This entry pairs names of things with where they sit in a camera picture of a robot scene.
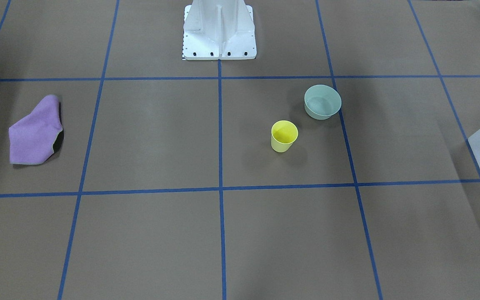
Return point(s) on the yellow plastic cup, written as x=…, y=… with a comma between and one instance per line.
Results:
x=283, y=135

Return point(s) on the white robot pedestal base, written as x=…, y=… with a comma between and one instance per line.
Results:
x=219, y=30

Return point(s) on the purple microfiber cloth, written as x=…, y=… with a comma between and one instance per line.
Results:
x=37, y=136

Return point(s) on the light green plastic bowl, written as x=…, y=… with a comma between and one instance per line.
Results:
x=322, y=102

